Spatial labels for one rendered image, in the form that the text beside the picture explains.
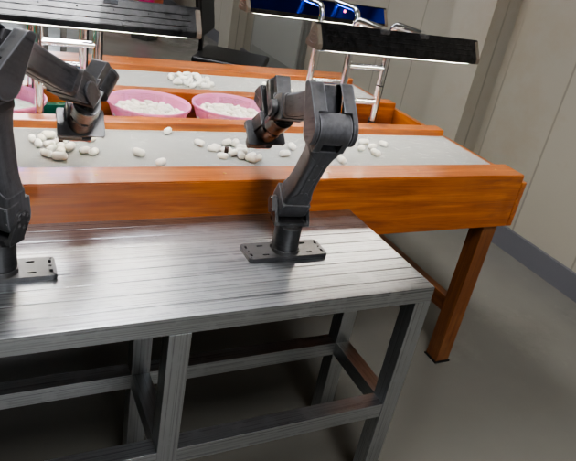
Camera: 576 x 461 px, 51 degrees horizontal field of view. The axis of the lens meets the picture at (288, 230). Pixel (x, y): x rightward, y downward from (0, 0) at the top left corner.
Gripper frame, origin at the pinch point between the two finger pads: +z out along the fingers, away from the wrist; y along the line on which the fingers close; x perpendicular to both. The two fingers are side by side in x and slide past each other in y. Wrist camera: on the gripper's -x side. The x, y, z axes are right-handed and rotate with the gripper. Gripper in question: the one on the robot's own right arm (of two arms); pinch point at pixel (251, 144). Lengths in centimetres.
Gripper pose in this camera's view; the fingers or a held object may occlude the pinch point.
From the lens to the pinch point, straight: 162.7
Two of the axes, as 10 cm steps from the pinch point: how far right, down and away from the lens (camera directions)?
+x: 1.4, 9.8, -1.6
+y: -8.9, 0.5, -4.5
